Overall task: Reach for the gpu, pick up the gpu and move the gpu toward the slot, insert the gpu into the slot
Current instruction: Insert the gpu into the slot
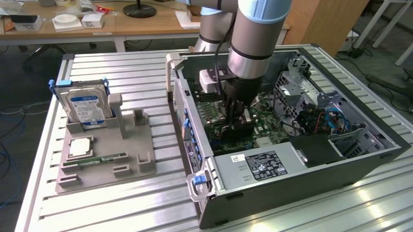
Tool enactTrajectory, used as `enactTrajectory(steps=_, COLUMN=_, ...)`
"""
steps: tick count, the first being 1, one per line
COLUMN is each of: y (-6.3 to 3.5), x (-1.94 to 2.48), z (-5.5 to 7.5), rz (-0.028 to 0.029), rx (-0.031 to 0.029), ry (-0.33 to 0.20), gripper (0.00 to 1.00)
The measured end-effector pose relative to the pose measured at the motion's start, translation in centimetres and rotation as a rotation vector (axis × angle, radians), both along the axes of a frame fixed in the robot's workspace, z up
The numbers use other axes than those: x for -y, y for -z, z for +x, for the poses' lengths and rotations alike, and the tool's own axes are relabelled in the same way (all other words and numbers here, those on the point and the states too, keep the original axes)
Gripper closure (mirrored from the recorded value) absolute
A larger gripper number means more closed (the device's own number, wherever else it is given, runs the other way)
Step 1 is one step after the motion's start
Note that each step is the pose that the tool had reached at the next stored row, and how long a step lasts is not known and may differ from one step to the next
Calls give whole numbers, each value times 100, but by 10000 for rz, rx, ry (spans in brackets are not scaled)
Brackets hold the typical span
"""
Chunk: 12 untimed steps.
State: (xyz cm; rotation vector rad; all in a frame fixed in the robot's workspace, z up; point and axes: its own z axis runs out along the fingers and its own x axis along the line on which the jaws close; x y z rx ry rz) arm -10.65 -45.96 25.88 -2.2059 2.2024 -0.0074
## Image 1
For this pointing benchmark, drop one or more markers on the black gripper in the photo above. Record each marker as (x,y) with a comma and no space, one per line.
(243,91)

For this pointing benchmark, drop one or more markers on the graphics card with metal bracket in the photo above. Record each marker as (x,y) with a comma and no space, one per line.
(240,133)

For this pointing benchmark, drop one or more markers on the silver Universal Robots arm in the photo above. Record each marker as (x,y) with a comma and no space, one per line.
(252,36)

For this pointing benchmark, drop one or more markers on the black RAM slot bank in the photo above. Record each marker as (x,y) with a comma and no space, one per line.
(208,97)

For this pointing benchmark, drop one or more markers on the CPU socket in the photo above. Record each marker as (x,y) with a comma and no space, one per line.
(215,112)

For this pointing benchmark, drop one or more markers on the perforated metal disk bay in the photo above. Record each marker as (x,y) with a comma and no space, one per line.
(291,99)

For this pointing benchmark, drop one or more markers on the green motherboard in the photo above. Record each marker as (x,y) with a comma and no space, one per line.
(269,125)

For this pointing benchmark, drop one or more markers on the small silver heatsink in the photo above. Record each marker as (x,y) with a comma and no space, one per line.
(265,142)

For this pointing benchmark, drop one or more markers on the grey power supply unit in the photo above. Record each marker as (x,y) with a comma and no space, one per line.
(259,164)

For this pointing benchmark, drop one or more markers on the black plastic shroud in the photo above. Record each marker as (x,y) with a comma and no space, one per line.
(315,149)

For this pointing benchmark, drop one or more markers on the white paper stack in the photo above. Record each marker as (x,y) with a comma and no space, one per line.
(188,21)

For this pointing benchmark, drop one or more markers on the brown cardboard box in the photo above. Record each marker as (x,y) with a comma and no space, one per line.
(194,10)

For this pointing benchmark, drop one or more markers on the blue case latch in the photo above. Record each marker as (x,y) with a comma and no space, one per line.
(198,180)

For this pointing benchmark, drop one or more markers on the wooden cabinet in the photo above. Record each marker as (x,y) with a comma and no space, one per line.
(329,21)

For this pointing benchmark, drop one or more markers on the slanted metal disk bay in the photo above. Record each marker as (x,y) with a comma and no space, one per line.
(352,142)

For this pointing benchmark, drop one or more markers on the wooden desk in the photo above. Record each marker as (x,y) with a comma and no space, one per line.
(145,26)

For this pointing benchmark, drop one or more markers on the open black PC case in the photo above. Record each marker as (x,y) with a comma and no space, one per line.
(291,193)

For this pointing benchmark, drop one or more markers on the black round lamp base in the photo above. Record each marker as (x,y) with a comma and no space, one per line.
(140,10)

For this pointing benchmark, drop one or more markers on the hard disk in blue caddy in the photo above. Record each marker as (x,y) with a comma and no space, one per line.
(86,108)

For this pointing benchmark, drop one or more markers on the green RAM stick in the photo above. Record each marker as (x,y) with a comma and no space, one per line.
(97,160)

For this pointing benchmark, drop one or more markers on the red packet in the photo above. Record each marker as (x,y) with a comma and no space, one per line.
(105,10)

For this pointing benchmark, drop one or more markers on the white labelled box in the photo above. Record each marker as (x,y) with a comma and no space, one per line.
(93,20)

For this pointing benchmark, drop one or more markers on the silver CPU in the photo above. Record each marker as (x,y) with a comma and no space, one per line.
(81,147)

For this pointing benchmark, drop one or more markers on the grey parts rack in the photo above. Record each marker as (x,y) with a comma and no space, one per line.
(104,178)

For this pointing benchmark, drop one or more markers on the white round part on box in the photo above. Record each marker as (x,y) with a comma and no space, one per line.
(66,23)

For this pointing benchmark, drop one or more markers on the grey cup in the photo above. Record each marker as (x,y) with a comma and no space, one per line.
(47,3)

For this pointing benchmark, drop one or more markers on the white box with black top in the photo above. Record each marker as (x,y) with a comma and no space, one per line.
(26,23)

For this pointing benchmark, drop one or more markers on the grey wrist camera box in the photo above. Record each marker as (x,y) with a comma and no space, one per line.
(208,82)

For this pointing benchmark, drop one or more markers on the white table frame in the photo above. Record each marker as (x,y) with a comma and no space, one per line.
(382,24)

